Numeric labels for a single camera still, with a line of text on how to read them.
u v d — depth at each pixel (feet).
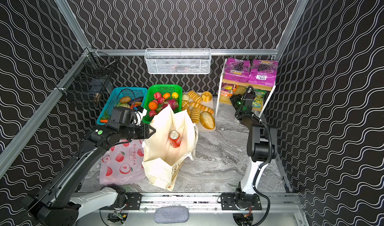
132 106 3.60
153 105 3.48
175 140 2.86
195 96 3.78
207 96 3.84
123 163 2.80
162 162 1.95
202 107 3.60
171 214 2.26
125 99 3.72
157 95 3.78
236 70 2.68
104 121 3.12
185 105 3.64
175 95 3.83
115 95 3.68
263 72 2.51
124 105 3.40
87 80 3.03
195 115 3.39
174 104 3.53
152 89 3.81
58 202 1.27
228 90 3.21
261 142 1.74
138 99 3.76
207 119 3.29
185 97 3.83
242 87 3.33
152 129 2.30
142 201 2.51
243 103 2.55
